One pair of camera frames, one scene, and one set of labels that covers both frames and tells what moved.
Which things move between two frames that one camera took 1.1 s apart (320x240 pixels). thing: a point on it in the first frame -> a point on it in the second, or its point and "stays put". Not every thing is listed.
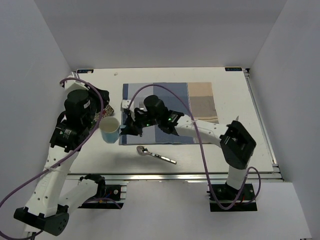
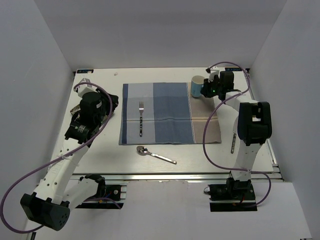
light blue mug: x=110 y=127 -> x=197 y=82
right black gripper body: x=145 y=119 -> x=212 y=88
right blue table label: x=233 y=69 stays put
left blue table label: x=85 y=71 stays put
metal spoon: x=144 y=151 stays put
